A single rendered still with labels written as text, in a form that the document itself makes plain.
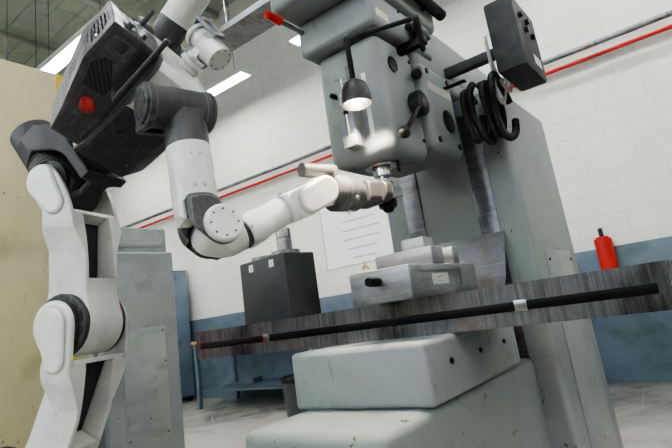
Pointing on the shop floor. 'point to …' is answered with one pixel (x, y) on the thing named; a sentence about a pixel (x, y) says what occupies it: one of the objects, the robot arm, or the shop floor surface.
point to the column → (518, 261)
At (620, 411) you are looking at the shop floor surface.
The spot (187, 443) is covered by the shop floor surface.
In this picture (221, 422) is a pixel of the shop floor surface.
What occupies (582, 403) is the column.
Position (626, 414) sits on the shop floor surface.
